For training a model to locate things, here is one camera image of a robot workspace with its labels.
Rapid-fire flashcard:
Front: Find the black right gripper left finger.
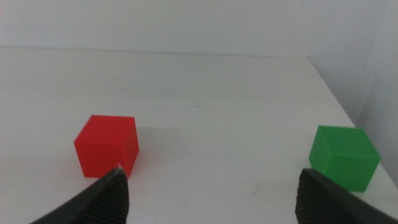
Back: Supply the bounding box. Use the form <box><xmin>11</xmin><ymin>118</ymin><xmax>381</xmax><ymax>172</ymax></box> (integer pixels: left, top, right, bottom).
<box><xmin>29</xmin><ymin>167</ymin><xmax>130</xmax><ymax>224</ymax></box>

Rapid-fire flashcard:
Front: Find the green cube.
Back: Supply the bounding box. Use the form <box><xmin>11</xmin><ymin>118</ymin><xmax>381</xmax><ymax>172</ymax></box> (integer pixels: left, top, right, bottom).
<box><xmin>308</xmin><ymin>124</ymin><xmax>382</xmax><ymax>193</ymax></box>

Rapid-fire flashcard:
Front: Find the red cube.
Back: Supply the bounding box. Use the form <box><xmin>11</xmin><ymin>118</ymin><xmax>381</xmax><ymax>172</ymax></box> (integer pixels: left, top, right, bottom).
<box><xmin>73</xmin><ymin>114</ymin><xmax>140</xmax><ymax>179</ymax></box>

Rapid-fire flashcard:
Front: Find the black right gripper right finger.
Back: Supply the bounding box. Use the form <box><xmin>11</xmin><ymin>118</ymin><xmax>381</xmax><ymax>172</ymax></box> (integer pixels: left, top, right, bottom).
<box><xmin>294</xmin><ymin>167</ymin><xmax>398</xmax><ymax>224</ymax></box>

